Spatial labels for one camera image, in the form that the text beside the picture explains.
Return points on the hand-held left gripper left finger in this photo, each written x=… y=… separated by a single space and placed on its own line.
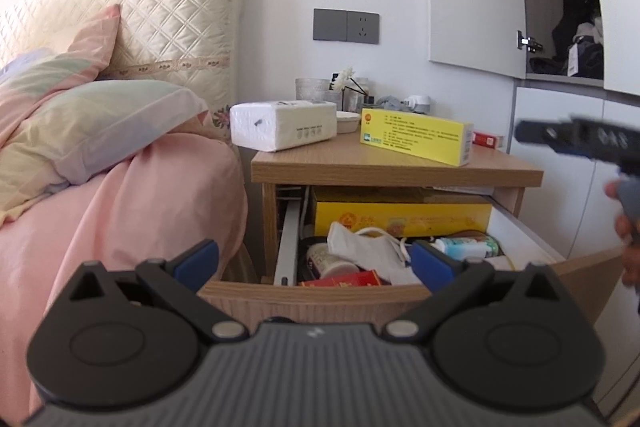
x=198 y=260

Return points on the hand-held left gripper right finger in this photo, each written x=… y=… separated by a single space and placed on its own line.
x=429 y=264

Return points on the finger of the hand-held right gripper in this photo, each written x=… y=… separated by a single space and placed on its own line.
x=580 y=138

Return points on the wooden nightstand drawer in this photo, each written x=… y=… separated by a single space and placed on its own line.
x=310 y=302

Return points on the person's right hand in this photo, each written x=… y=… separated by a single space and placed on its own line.
x=628 y=229

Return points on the white bottle teal label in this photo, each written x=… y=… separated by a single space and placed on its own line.
x=462 y=249

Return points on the white lower cabinet door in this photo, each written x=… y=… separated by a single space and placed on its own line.
x=555 y=187

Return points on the large yellow carton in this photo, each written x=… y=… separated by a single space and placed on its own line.
x=400 y=213

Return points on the white face mask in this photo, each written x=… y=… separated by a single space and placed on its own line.
x=365 y=248

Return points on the flat red box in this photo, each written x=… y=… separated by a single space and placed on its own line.
x=350 y=280

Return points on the pink blanket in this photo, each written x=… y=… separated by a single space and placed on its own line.
x=125 y=217

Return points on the small red box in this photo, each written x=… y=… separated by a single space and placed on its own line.
x=487 y=140

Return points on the dark clothes pile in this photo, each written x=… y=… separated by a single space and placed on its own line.
x=580 y=37

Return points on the white paper cup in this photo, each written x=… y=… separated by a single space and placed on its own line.
x=325 y=259

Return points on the metal door hinge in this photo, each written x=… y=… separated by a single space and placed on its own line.
x=528 y=42

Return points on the wooden nightstand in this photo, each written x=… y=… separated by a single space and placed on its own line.
x=350 y=164

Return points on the long yellow box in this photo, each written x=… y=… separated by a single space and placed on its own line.
x=415 y=137

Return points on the white tissue pack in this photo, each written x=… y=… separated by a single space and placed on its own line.
x=280 y=124

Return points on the white plug adapter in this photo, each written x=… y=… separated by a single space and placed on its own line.
x=417 y=103

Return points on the white bowl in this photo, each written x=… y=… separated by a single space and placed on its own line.
x=348 y=122

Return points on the grey cloth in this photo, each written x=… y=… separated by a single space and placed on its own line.
x=390 y=103

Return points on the pastel striped pillow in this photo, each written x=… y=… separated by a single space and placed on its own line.
x=100 y=117

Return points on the glass jar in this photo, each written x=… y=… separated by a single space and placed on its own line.
x=358 y=97

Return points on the clear glass cup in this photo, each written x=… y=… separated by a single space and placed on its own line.
x=311 y=90

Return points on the white flower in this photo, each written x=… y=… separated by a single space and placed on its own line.
x=344 y=78

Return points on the pink striped pillow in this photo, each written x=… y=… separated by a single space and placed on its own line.
x=75 y=49

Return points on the cream quilted headboard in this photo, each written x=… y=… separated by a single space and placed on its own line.
x=175 y=7

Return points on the grey wall socket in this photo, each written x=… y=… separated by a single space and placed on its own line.
x=362 y=27

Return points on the grey wall switch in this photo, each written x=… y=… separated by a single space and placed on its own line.
x=329 y=25

